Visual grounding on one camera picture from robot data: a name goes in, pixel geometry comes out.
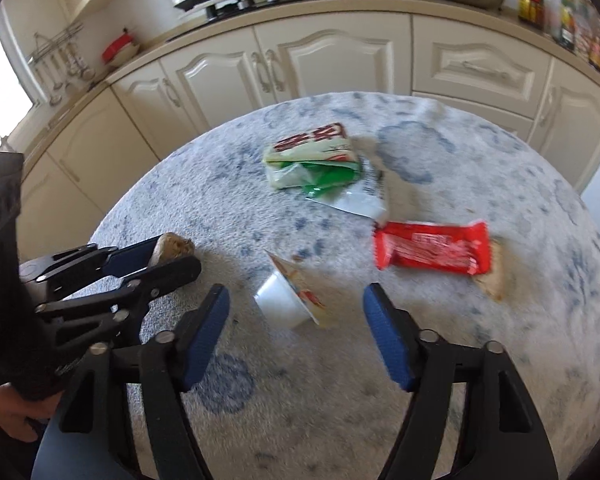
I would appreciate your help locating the white plastic cup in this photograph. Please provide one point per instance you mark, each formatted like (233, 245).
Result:
(280, 302)

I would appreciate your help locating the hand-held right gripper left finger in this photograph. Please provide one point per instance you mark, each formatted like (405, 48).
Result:
(205, 340)

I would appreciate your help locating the brown cracker piece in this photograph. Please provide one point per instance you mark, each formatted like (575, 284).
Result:
(495, 275)

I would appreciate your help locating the middle cream cabinet drawer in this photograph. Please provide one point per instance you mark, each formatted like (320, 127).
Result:
(480, 110)

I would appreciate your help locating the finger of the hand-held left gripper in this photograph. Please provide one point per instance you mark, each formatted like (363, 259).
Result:
(130, 257)
(175, 272)

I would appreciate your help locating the green white snack packet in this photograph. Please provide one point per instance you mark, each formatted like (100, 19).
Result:
(310, 157)

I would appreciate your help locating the cream kitchen base cabinet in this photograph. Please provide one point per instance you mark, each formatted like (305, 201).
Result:
(320, 60)

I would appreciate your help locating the brown bread piece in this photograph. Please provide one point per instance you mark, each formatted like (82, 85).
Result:
(172, 247)

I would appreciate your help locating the red container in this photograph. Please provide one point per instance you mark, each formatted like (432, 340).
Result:
(120, 47)

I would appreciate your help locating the red snack wrapper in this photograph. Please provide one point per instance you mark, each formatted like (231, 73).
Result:
(430, 247)

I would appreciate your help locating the hanging utensil rack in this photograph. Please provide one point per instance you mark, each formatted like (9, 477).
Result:
(60, 65)

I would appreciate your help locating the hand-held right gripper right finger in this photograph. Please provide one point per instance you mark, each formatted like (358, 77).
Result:
(387, 340)

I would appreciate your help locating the kitchen window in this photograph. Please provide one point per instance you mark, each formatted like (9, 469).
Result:
(0, 85)

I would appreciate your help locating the group of condiment bottles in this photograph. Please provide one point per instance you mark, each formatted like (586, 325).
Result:
(570, 20)

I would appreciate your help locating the large cream cabinet drawer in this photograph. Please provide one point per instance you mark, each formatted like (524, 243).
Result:
(480, 65)

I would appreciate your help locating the white green flat packet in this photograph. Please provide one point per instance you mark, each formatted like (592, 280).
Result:
(362, 200)

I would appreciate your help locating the person's left hand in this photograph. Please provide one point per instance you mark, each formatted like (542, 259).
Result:
(15, 410)

